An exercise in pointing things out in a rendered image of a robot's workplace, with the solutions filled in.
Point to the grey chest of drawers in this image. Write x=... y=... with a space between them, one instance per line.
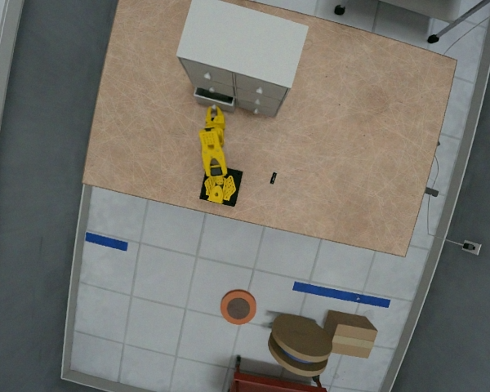
x=242 y=41

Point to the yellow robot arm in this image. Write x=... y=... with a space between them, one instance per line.
x=214 y=136

